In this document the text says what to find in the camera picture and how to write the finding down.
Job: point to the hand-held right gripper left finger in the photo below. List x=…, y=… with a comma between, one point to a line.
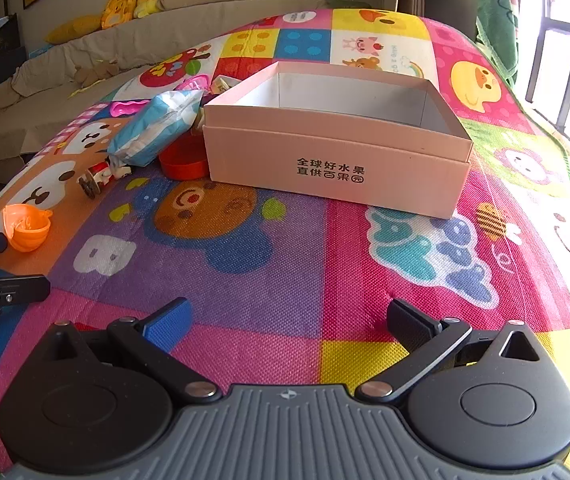
x=167, y=321

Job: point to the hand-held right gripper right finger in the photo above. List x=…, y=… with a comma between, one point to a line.
x=407, y=324

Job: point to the pink cardboard box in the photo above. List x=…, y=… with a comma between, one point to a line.
x=335, y=160

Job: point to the orange toy cup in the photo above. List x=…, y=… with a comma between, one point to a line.
x=27, y=227

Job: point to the colourful cartoon play mat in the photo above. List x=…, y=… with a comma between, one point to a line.
x=275, y=260

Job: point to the small red white figurine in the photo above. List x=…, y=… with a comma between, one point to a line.
x=99, y=176

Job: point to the red plastic bowl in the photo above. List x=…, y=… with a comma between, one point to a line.
x=182, y=162

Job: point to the beige covered sofa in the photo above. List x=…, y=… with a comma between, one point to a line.
x=40, y=75

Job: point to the blue tissue pack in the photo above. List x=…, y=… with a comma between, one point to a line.
x=152, y=127

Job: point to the magenta plastic toy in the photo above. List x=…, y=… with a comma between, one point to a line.
x=127, y=108

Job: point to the brown plush toy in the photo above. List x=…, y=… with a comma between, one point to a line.
x=96, y=72

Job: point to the yellow pillow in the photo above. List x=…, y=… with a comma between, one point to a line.
x=72, y=29

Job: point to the small tan box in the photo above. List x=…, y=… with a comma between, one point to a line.
x=220, y=85

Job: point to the yellow tiger plush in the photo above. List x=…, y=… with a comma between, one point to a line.
x=119, y=7

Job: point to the green hanging towel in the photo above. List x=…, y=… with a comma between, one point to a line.
x=497, y=20

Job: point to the green flat box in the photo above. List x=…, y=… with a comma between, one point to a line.
x=347, y=4

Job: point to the black window frame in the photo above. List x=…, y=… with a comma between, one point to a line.
x=547, y=60

